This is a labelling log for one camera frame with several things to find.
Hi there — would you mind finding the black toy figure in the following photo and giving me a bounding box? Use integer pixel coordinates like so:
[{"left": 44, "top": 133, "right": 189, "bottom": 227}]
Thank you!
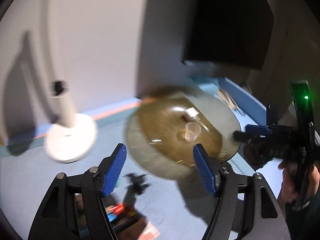
[{"left": 123, "top": 173, "right": 150, "bottom": 207}]

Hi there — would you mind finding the black monitor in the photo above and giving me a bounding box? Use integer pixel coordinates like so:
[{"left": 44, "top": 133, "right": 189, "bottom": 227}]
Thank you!
[{"left": 182, "top": 0, "right": 274, "bottom": 69}]

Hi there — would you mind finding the amber ribbed glass bowl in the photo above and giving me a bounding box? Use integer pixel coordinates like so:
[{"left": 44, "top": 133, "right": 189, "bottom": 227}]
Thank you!
[{"left": 125, "top": 86, "right": 241, "bottom": 180}]

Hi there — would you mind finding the clear plastic cup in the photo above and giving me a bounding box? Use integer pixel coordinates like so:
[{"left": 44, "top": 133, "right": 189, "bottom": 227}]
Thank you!
[{"left": 177, "top": 121, "right": 202, "bottom": 143}]

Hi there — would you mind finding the white desk lamp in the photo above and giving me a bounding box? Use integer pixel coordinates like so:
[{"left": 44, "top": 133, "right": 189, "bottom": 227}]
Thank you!
[{"left": 41, "top": 0, "right": 98, "bottom": 163}]

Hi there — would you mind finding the right hand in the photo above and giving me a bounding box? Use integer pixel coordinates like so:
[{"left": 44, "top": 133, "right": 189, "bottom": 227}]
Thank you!
[{"left": 277, "top": 159, "right": 320, "bottom": 204}]

